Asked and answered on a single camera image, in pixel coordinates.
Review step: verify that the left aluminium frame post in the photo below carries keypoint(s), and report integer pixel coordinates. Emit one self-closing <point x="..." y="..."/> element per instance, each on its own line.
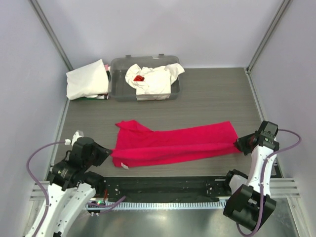
<point x="49" y="30"/>

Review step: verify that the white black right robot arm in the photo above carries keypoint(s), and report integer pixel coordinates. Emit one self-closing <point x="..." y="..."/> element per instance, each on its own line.
<point x="250" y="203"/>

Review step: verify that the aluminium frame post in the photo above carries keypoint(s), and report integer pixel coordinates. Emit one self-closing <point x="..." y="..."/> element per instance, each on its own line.
<point x="49" y="30"/>
<point x="285" y="4"/>

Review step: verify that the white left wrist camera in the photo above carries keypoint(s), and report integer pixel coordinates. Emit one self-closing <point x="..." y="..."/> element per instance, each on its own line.
<point x="78" y="134"/>

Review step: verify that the red tag on shirt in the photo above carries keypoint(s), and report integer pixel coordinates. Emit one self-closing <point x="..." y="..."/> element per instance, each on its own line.
<point x="139" y="78"/>

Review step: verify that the aluminium extrusion rail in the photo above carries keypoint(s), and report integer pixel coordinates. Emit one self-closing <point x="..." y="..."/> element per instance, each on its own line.
<point x="283" y="188"/>

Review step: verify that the clear plastic storage bin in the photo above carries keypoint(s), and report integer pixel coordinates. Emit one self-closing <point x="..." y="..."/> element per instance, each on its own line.
<point x="121" y="91"/>

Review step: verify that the right aluminium frame post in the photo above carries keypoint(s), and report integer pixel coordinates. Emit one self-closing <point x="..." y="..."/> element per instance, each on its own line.
<point x="285" y="4"/>

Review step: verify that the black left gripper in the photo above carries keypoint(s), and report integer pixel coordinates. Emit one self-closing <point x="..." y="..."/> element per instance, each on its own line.
<point x="103" y="152"/>

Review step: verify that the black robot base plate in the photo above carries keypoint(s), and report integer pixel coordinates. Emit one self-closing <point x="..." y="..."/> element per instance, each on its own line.
<point x="186" y="189"/>

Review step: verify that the white shirt in bin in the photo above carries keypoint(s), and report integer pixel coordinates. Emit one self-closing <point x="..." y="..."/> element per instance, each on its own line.
<point x="157" y="83"/>

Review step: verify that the folded white shirt stack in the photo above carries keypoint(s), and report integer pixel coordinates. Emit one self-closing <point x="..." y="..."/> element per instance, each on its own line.
<point x="89" y="81"/>

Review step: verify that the pink t shirt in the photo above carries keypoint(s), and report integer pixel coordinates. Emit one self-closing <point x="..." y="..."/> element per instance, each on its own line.
<point x="137" y="145"/>

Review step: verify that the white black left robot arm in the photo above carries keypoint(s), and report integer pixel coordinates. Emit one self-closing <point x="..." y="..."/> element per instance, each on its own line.
<point x="71" y="186"/>

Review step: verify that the slotted grey cable duct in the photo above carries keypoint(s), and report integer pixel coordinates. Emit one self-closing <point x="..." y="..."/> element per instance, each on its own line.
<point x="171" y="206"/>

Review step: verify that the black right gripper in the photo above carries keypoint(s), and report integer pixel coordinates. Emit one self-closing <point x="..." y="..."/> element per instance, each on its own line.
<point x="240" y="143"/>

